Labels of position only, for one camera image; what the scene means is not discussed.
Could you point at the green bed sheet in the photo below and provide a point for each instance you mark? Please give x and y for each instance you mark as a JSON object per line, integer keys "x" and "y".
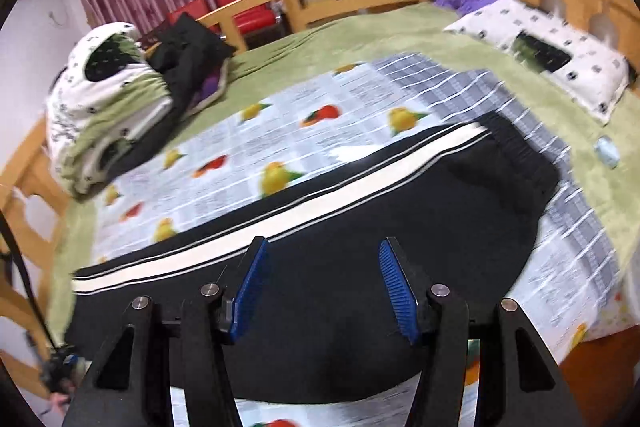
{"x": 400, "y": 32}

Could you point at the folded white green quilt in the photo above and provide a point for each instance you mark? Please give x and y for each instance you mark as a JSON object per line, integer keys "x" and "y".
{"x": 125, "y": 107}

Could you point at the fruit print plastic tablecloth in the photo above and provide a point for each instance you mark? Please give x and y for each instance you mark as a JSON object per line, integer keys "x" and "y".
{"x": 310, "y": 102}

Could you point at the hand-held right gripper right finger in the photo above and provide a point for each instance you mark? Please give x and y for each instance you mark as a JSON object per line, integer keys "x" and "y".
{"x": 397, "y": 292}

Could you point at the black pants with white stripe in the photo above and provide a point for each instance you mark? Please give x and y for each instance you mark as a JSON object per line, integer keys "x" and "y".
{"x": 350, "y": 227}

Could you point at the white printed pillow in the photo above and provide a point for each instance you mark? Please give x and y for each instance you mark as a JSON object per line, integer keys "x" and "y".
{"x": 500, "y": 24}

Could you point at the black and purple clothes pile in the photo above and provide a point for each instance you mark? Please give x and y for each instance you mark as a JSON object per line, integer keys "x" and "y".
{"x": 185, "y": 52}

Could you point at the small light blue object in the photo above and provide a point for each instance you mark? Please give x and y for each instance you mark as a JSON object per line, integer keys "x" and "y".
{"x": 607, "y": 152}

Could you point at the purple cloth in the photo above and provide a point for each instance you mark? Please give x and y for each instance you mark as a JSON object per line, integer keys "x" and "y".
{"x": 212, "y": 83}

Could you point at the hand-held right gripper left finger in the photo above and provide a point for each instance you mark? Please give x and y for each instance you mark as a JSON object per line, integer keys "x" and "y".
{"x": 250, "y": 287}

